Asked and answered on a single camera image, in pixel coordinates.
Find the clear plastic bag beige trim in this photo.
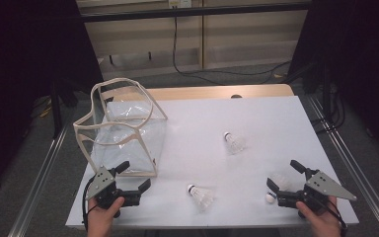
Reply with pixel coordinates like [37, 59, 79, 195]
[72, 77, 169, 179]

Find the black horizontal bar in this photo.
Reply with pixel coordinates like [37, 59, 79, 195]
[78, 1, 312, 24]

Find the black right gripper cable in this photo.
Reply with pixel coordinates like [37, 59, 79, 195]
[322, 197, 349, 237]

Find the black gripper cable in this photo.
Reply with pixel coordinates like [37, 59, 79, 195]
[322, 197, 349, 237]
[81, 177, 97, 232]

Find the white plastic shuttlecock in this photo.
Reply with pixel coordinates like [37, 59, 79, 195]
[265, 172, 292, 204]
[187, 184, 215, 211]
[222, 131, 247, 156]

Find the white table sheet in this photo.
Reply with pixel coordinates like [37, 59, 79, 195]
[65, 96, 359, 229]

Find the long black floor cable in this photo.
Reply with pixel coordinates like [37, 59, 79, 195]
[172, 16, 292, 87]

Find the person's left hand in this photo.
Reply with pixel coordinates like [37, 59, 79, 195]
[87, 196, 126, 237]

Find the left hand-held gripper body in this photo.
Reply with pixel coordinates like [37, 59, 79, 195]
[85, 165, 143, 218]

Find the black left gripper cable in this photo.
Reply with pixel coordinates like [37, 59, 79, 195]
[81, 177, 97, 232]

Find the dark curtain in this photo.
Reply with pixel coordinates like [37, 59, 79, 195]
[0, 0, 105, 198]
[287, 0, 379, 162]

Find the black floor cable bundle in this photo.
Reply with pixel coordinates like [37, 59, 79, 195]
[310, 88, 347, 134]

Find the white wall socket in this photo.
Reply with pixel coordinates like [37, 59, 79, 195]
[168, 0, 192, 9]

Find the beige cabinet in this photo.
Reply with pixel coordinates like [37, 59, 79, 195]
[83, 6, 309, 80]

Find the black stand pole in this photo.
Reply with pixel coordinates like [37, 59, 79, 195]
[321, 62, 332, 119]
[50, 78, 63, 139]

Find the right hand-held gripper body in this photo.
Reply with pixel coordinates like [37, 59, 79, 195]
[276, 167, 358, 219]

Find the person's right hand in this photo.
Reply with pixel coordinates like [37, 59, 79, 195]
[295, 196, 343, 237]

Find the metal floor rail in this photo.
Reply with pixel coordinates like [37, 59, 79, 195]
[307, 95, 379, 237]
[8, 126, 68, 237]

